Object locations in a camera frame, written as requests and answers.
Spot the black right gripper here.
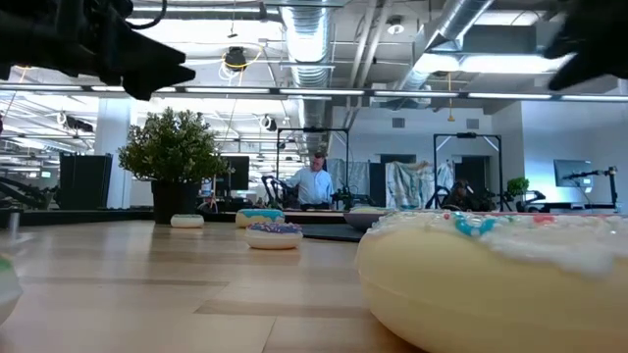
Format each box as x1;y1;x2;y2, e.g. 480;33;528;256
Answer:
543;0;628;92

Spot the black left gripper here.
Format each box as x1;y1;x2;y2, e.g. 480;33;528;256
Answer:
33;0;196;102

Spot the small teal iced donut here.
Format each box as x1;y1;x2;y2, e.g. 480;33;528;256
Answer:
170;213;205;229

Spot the large blue iced donut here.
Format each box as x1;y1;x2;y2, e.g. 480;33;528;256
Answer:
235;208;287;229

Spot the small purple iced donut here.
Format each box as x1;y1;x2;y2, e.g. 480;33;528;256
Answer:
243;222;304;251

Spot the large white iced donut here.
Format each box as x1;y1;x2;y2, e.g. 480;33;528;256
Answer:
353;210;628;353

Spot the small green iced donut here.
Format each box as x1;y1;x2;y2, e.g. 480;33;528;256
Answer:
0;254;25;328

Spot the green potted plant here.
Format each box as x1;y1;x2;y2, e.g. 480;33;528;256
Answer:
117;106;232;226

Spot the white structural column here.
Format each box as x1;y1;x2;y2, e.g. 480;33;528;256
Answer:
95;97;132;210

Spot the black partition panel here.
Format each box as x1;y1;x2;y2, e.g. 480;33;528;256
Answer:
58;152;114;211

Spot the black boom stand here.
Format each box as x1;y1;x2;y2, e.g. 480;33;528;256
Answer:
561;165;619;212

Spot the black monitor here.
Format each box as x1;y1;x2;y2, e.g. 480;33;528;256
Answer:
218;155;250;192

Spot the small background potted plant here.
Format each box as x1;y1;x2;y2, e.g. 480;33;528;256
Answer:
506;176;531;200

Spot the person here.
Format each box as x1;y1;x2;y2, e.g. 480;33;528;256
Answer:
286;152;336;211

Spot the patterned draped cloth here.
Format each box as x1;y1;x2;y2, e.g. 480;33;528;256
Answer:
327;157;372;197
385;160;455;210

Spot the round black mat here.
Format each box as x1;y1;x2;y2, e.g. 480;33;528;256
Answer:
299;223;367;243

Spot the lavender plate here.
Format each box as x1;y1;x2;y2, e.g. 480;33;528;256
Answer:
341;210;393;232

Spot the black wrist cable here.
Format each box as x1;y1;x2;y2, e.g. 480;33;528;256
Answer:
128;0;169;30

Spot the black overhead camera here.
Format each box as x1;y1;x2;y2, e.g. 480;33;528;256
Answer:
223;44;264;73

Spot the grey wall monitor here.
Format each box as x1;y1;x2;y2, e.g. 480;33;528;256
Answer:
552;159;594;190

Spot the silver ventilation duct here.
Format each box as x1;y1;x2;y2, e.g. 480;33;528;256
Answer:
279;0;336;153
392;0;497;94

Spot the black background rig frame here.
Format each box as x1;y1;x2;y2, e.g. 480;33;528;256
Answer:
433;131;503;210
276;126;350;207

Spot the black aluminium table frame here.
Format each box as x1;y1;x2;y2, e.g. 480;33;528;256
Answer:
0;208;344;227

